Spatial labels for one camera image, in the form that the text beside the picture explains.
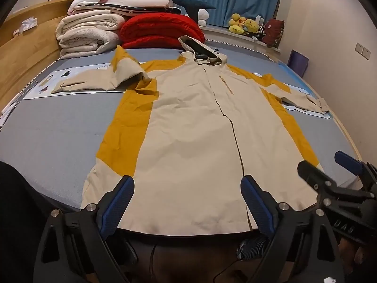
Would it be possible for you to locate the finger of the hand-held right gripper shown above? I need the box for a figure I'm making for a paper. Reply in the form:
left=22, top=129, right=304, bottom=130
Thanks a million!
left=297, top=161, right=374, bottom=201
left=335, top=151, right=377, bottom=190

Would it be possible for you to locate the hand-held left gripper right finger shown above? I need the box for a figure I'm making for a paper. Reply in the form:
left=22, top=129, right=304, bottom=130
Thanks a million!
left=240, top=175, right=345, bottom=283

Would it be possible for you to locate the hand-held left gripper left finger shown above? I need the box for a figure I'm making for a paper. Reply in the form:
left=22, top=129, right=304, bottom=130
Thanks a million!
left=33, top=175, right=135, bottom=283

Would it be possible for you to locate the beige and yellow jacket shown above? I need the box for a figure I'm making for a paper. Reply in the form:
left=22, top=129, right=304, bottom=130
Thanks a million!
left=51, top=35, right=330, bottom=237

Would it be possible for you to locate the person's right hand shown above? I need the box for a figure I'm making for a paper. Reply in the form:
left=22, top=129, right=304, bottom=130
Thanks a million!
left=337, top=236, right=377, bottom=275

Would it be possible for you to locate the dark striped slipper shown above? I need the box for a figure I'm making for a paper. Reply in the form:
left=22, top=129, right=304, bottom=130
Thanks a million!
left=237, top=237, right=268, bottom=261

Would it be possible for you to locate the grey bed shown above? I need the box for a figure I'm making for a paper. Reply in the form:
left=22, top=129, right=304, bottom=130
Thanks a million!
left=0, top=43, right=363, bottom=221

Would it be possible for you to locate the person's left leg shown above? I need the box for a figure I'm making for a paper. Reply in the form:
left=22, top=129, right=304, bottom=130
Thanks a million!
left=0, top=161, right=48, bottom=283

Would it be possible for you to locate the purple box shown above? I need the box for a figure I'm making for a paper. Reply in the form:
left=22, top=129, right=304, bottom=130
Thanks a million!
left=288, top=50, right=309, bottom=77

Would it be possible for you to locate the dark red bag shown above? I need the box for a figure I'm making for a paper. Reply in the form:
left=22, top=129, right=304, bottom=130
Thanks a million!
left=263, top=18, right=285, bottom=48

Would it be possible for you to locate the window sill ledge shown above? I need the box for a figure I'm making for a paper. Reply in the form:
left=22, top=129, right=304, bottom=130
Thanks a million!
left=200, top=25, right=280, bottom=54

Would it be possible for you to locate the yellow plush toy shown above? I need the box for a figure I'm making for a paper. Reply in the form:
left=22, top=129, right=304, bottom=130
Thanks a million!
left=243, top=18, right=260, bottom=34
left=229, top=13, right=246, bottom=34

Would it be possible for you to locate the cream folded blanket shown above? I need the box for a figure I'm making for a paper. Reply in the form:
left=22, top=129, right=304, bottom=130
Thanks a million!
left=56, top=9, right=127, bottom=59

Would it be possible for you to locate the red folded quilt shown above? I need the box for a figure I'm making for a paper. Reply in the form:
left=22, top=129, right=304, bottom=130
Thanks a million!
left=119, top=14, right=206, bottom=50

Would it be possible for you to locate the wooden headboard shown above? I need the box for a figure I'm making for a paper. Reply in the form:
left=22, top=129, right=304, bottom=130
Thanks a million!
left=0, top=0, right=80, bottom=115

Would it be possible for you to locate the white plush toy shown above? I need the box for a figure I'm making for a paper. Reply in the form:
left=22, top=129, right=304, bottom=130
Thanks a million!
left=197, top=8, right=210, bottom=26

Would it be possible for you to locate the dark patterned folded cloth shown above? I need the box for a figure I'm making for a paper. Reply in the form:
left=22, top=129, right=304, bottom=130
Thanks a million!
left=97, top=2, right=181, bottom=17

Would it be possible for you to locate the tissue pack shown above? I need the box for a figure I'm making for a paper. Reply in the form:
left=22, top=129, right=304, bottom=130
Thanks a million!
left=20, top=18, right=39, bottom=31

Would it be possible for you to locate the white folded quilt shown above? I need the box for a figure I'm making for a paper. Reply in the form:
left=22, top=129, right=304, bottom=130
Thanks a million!
left=100, top=0, right=174, bottom=9

